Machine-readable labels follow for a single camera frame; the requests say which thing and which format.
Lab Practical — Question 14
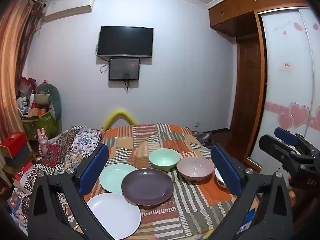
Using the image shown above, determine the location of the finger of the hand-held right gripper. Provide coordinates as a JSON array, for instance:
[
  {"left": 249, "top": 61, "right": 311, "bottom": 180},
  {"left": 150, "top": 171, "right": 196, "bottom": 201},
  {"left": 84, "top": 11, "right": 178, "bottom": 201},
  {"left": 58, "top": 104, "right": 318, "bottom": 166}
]
[
  {"left": 259, "top": 135, "right": 298, "bottom": 165},
  {"left": 274, "top": 127, "right": 305, "bottom": 146}
]

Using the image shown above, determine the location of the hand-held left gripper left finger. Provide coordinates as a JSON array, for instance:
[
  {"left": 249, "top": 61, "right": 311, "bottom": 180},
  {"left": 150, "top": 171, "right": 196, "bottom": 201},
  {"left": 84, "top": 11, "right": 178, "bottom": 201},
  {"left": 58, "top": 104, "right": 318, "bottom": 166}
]
[{"left": 27, "top": 143, "right": 118, "bottom": 240}]

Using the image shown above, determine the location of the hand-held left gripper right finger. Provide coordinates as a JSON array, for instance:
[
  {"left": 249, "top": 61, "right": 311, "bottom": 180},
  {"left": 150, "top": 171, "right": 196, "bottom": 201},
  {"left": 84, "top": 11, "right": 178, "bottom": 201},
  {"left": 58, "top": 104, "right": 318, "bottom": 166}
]
[{"left": 207, "top": 144, "right": 293, "bottom": 240}]

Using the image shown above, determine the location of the white bowl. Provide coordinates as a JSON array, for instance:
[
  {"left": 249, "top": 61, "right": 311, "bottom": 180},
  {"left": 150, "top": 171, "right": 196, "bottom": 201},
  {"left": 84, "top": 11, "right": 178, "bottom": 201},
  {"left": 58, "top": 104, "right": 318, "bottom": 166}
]
[{"left": 214, "top": 167, "right": 228, "bottom": 189}]

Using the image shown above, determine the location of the green plate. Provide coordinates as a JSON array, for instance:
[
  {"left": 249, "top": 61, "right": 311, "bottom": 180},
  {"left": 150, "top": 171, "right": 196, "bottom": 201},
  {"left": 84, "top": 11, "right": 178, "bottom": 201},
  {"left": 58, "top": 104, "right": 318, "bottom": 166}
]
[{"left": 99, "top": 163, "right": 138, "bottom": 194}]

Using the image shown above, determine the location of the pink bowl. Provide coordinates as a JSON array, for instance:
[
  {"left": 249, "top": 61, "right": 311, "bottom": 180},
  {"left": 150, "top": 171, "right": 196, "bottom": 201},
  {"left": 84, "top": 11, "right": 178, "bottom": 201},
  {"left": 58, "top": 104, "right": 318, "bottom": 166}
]
[{"left": 176, "top": 157, "right": 215, "bottom": 182}]

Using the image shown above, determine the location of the white plate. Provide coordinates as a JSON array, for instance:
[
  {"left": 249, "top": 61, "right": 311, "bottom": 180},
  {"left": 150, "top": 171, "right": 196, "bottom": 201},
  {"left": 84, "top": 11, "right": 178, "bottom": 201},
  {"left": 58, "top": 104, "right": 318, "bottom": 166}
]
[{"left": 86, "top": 192, "right": 142, "bottom": 240}]

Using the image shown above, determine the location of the purple plate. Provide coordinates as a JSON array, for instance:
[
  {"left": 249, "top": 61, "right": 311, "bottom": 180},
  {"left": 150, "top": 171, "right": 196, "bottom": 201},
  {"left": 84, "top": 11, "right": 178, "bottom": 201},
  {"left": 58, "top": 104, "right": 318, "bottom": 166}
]
[{"left": 121, "top": 168, "right": 174, "bottom": 207}]

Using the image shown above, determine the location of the green bowl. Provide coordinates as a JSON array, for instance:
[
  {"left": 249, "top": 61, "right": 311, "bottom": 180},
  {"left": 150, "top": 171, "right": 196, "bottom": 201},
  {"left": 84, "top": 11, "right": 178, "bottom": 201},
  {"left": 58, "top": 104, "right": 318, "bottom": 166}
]
[{"left": 148, "top": 148, "right": 181, "bottom": 171}]

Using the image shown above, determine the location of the floral patterned quilt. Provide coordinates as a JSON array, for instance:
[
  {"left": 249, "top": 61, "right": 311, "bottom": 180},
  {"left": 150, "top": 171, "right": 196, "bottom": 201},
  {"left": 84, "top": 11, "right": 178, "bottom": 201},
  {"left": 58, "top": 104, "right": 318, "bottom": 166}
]
[{"left": 7, "top": 125, "right": 104, "bottom": 230}]

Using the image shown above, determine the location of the dark backpack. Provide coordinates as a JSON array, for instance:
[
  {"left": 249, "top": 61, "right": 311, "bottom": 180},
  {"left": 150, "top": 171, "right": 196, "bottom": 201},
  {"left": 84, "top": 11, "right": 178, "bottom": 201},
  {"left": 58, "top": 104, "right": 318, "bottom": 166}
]
[{"left": 194, "top": 131, "right": 213, "bottom": 146}]

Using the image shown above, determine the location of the wooden wardrobe with white doors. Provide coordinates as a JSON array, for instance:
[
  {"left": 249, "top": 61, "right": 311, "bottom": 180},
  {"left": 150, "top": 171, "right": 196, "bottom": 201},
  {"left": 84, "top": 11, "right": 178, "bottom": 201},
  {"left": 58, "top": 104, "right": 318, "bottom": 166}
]
[{"left": 208, "top": 0, "right": 320, "bottom": 173}]

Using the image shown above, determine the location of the striped patchwork blanket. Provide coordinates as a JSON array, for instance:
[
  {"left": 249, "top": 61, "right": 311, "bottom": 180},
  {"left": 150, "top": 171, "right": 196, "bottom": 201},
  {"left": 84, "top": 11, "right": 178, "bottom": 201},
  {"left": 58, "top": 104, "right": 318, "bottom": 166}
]
[{"left": 82, "top": 123, "right": 260, "bottom": 240}]

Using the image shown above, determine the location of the pink rabbit figurine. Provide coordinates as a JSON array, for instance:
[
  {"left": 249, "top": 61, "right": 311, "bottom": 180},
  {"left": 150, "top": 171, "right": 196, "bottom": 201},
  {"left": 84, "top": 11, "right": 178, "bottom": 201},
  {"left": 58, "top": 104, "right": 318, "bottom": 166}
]
[{"left": 37, "top": 128, "right": 49, "bottom": 157}]

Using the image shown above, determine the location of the yellow foam tube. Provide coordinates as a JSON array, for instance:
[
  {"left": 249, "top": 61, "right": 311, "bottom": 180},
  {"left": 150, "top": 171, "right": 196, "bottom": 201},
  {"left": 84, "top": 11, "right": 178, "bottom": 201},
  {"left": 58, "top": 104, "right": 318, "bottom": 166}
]
[{"left": 103, "top": 109, "right": 138, "bottom": 132}]

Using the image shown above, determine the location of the brown wooden door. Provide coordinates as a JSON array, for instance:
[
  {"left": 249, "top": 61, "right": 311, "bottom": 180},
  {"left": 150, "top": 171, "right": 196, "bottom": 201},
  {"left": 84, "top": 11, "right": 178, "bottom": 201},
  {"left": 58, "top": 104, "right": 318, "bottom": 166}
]
[{"left": 229, "top": 36, "right": 262, "bottom": 135}]

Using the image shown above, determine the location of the green storage box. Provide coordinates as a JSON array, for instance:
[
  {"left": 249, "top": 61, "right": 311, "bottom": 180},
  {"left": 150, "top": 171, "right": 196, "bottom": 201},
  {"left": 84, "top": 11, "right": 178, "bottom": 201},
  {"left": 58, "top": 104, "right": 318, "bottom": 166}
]
[{"left": 21, "top": 111, "right": 58, "bottom": 140}]

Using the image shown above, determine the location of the red box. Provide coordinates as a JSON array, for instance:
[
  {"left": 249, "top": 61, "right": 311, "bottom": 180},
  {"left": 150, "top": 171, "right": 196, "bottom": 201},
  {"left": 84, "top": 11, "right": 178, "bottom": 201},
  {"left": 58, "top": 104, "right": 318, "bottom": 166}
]
[{"left": 0, "top": 131, "right": 28, "bottom": 159}]

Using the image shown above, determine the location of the grey plush toy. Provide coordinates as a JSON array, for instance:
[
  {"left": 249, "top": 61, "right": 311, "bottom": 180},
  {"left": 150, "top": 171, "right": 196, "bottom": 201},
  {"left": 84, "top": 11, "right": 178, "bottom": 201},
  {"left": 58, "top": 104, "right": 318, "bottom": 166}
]
[{"left": 35, "top": 83, "right": 62, "bottom": 120}]

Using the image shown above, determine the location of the heap of assorted toys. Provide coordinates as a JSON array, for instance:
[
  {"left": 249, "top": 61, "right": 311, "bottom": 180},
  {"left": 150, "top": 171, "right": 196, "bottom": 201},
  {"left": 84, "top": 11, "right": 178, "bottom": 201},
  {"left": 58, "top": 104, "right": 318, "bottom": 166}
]
[{"left": 16, "top": 76, "right": 38, "bottom": 118}]

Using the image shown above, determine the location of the brown curtain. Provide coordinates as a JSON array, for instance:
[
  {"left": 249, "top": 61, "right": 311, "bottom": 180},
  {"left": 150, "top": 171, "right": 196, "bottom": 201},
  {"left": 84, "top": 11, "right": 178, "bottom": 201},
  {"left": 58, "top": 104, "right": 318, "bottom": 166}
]
[{"left": 0, "top": 0, "right": 47, "bottom": 155}]

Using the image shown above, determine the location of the white air conditioner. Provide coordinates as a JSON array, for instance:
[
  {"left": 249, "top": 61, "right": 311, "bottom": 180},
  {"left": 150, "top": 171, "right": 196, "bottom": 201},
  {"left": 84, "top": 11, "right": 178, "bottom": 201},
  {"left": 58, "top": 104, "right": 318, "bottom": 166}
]
[{"left": 44, "top": 0, "right": 97, "bottom": 22}]

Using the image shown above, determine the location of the black television cable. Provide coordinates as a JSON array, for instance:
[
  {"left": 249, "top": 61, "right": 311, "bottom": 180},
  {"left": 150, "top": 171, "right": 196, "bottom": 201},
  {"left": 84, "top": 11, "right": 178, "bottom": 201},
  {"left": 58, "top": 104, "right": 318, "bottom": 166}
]
[{"left": 96, "top": 44, "right": 109, "bottom": 73}]

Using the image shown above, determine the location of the small black wall monitor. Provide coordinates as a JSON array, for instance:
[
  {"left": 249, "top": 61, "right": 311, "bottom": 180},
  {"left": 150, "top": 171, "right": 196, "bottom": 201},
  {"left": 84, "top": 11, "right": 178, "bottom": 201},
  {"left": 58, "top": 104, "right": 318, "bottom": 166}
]
[{"left": 108, "top": 58, "right": 140, "bottom": 81}]

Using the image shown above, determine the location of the black wall television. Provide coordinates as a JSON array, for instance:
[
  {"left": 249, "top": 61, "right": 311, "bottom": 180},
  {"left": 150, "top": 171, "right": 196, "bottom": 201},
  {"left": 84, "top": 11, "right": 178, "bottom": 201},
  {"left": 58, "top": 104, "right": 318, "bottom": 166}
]
[{"left": 97, "top": 26, "right": 154, "bottom": 58}]

